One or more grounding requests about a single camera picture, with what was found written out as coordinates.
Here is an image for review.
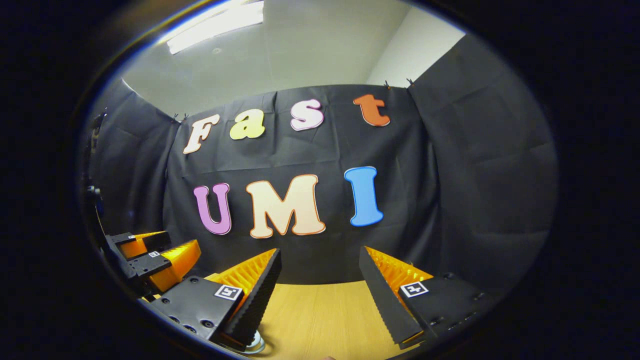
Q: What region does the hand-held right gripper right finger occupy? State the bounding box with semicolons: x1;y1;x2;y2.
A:
358;245;496;351

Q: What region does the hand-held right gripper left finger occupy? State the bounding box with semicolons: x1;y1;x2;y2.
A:
147;248;282;351

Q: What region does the black backdrop cloth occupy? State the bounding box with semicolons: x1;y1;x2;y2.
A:
80;32;560;296

